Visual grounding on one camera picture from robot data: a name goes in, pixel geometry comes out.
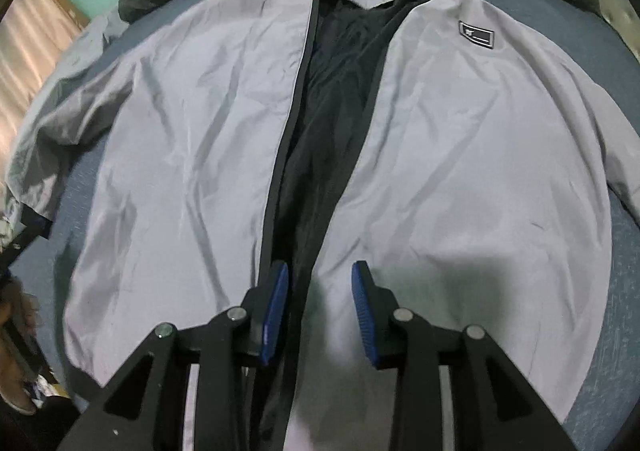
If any light grey bed sheet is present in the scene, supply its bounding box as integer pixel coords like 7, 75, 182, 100
55, 11, 131, 86

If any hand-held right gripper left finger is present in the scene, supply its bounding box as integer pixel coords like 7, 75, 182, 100
57, 260, 291, 451

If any grey jacket with black lining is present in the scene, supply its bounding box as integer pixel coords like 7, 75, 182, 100
5, 0, 640, 451

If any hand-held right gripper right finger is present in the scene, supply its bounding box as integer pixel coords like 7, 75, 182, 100
350, 260, 576, 451

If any bed with blue sheet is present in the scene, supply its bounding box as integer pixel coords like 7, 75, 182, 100
10, 0, 640, 451

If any pink curtain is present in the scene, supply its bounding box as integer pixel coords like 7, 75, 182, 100
0, 0, 91, 132

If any person's left hand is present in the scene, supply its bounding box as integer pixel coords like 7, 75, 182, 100
0, 280, 41, 416

